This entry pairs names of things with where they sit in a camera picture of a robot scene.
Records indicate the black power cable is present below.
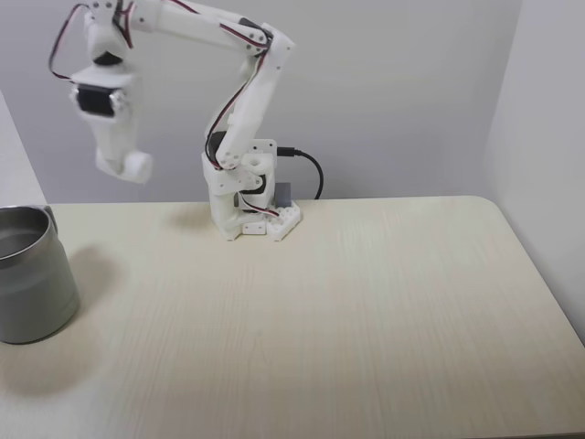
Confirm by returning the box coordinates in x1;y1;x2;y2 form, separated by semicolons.
278;145;325;201

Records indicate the red black servo wire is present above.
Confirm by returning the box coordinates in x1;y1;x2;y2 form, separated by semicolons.
48;3;93;85

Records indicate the white gauze dressing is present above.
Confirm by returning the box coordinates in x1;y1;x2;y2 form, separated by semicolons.
119;152;154;186

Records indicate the grey clamp block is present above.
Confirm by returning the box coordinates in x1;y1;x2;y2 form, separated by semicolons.
273;182;294;208

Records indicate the grey steel cup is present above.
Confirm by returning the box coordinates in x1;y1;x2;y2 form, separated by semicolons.
0;205;81;346

